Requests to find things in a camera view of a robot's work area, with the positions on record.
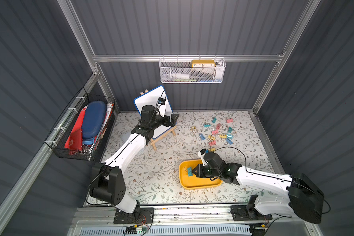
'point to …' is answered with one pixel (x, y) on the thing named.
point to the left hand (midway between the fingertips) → (173, 112)
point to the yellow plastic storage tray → (193, 182)
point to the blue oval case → (93, 121)
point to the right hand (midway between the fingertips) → (193, 169)
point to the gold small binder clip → (193, 128)
